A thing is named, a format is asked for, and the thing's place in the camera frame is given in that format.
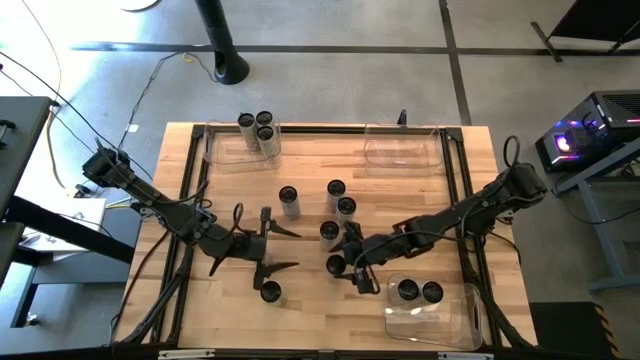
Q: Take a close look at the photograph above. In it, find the black desk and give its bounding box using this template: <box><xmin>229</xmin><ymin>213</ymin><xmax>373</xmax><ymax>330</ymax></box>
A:
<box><xmin>0</xmin><ymin>95</ymin><xmax>137</xmax><ymax>330</ymax></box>

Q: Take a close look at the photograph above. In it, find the clear plastic bin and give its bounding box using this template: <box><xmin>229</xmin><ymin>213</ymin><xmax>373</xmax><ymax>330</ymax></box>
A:
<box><xmin>202</xmin><ymin>121</ymin><xmax>282</xmax><ymax>175</ymax></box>
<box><xmin>363</xmin><ymin>122</ymin><xmax>445</xmax><ymax>178</ymax></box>
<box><xmin>383</xmin><ymin>272</ymin><xmax>484</xmax><ymax>351</ymax></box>

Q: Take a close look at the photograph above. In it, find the black floor cable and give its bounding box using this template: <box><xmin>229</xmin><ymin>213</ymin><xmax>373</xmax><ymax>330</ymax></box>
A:
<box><xmin>94</xmin><ymin>49</ymin><xmax>221</xmax><ymax>194</ymax></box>
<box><xmin>0</xmin><ymin>49</ymin><xmax>156</xmax><ymax>184</ymax></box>

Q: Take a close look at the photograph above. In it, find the black tower floor stand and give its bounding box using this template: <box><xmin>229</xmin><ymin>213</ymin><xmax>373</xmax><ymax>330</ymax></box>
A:
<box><xmin>194</xmin><ymin>0</ymin><xmax>251</xmax><ymax>86</ymax></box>

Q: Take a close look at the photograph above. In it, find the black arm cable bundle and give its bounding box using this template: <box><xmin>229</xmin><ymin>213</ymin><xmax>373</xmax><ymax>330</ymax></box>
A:
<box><xmin>457</xmin><ymin>224</ymin><xmax>539</xmax><ymax>351</ymax></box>
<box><xmin>110</xmin><ymin>227</ymin><xmax>199</xmax><ymax>346</ymax></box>

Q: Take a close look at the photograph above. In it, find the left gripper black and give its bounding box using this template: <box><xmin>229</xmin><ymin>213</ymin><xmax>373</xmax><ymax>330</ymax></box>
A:
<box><xmin>232</xmin><ymin>206</ymin><xmax>303</xmax><ymax>291</ymax></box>

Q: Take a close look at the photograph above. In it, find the white metal edge bracket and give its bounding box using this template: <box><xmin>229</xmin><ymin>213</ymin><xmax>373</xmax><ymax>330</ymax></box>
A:
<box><xmin>157</xmin><ymin>348</ymin><xmax>216</xmax><ymax>360</ymax></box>
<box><xmin>437</xmin><ymin>352</ymin><xmax>495</xmax><ymax>360</ymax></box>

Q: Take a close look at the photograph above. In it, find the black mat with hazard stripes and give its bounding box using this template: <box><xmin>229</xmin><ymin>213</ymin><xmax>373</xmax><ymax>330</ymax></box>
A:
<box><xmin>529</xmin><ymin>301</ymin><xmax>624</xmax><ymax>360</ymax></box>

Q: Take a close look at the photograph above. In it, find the grey metal cart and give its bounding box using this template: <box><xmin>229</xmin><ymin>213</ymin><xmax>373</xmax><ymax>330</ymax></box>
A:
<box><xmin>552</xmin><ymin>144</ymin><xmax>640</xmax><ymax>294</ymax></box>

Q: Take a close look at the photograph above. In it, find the yellow floor cable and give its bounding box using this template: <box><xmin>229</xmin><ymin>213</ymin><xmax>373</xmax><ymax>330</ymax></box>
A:
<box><xmin>19</xmin><ymin>0</ymin><xmax>66</xmax><ymax>190</ymax></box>

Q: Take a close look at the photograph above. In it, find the computer case with RGB lights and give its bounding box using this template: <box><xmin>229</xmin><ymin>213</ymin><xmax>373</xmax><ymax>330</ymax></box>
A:
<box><xmin>534</xmin><ymin>89</ymin><xmax>640</xmax><ymax>175</ymax></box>

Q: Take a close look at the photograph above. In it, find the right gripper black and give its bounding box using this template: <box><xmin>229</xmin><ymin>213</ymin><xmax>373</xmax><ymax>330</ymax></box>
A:
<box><xmin>328</xmin><ymin>222</ymin><xmax>386</xmax><ymax>296</ymax></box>

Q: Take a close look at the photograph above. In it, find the white sheet under desk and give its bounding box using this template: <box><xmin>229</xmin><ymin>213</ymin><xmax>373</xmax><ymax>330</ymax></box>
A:
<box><xmin>19</xmin><ymin>197</ymin><xmax>109</xmax><ymax>254</ymax></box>

